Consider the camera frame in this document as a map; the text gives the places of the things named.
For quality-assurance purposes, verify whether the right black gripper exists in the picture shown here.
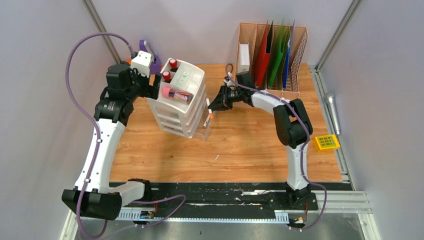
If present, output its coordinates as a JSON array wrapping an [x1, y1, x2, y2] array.
[[208, 84, 244, 111]]

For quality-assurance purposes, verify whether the pink highlighter pack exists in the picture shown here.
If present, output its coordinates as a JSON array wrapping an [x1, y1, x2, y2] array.
[[161, 86, 194, 104]]

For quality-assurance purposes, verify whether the red black stamp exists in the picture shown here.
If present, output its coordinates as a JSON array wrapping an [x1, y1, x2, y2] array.
[[162, 70, 172, 83]]

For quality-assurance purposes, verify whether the white plastic drawer unit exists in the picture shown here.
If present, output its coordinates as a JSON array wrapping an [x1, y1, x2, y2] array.
[[147, 58, 212, 141]]

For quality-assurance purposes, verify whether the red round stamp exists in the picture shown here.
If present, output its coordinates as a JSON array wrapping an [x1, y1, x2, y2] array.
[[168, 58, 178, 73]]

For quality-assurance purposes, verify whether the white hardcover book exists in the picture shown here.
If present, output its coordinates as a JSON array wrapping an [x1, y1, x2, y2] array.
[[236, 43, 250, 74]]

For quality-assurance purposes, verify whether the pink plastic file organizer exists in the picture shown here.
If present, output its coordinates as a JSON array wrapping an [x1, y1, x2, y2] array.
[[232, 22, 308, 100]]

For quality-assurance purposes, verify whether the red folder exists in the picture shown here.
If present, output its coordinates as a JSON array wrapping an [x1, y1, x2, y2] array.
[[254, 20, 274, 88]]

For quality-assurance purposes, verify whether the blue folder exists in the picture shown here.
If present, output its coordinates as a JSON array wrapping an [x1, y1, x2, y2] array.
[[282, 19, 296, 90]]

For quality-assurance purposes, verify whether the green folder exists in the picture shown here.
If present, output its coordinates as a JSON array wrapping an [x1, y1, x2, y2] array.
[[266, 22, 290, 91]]

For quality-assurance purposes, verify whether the green cap white marker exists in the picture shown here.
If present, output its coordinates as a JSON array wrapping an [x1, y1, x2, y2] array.
[[202, 119, 209, 129]]

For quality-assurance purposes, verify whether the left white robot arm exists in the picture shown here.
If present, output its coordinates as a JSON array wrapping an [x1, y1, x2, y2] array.
[[61, 63, 162, 221]]

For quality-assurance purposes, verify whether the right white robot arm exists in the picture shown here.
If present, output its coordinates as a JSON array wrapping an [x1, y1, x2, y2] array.
[[208, 71, 313, 209]]

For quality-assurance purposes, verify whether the yellow small crate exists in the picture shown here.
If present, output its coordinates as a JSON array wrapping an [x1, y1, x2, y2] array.
[[313, 134, 340, 152]]

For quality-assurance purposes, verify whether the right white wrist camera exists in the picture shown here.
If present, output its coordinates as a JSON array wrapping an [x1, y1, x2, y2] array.
[[223, 76, 236, 90]]

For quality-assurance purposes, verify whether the purple object at wall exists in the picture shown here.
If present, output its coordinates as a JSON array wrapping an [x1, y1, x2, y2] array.
[[139, 39, 162, 75]]

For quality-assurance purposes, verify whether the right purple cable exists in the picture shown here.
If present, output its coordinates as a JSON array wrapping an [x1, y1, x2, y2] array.
[[225, 62, 328, 232]]

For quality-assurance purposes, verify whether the purple cable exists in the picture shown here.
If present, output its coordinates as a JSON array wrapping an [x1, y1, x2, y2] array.
[[65, 32, 186, 239], [225, 62, 328, 232]]

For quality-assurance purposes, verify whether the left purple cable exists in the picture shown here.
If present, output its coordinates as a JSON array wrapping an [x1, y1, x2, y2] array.
[[65, 32, 186, 239]]

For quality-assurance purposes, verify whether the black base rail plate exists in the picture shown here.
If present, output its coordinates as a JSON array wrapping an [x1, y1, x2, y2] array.
[[151, 182, 319, 219]]

